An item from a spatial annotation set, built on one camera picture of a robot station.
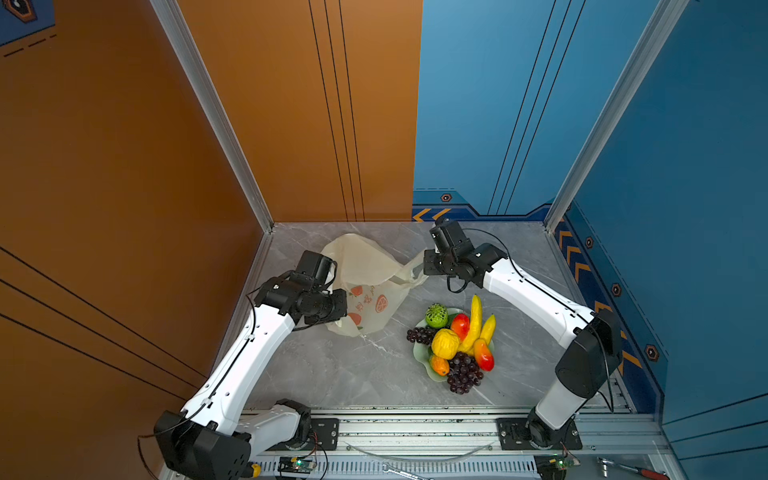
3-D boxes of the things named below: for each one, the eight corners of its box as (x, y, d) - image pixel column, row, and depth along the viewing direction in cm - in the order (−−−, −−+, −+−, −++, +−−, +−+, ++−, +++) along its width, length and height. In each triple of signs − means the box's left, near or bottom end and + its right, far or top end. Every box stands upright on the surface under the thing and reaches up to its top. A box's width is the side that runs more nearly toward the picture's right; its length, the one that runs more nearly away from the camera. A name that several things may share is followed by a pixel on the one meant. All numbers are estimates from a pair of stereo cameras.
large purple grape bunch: (447, 399, 80) (452, 390, 73) (443, 363, 86) (447, 351, 79) (477, 399, 80) (485, 390, 73) (471, 363, 86) (478, 351, 79)
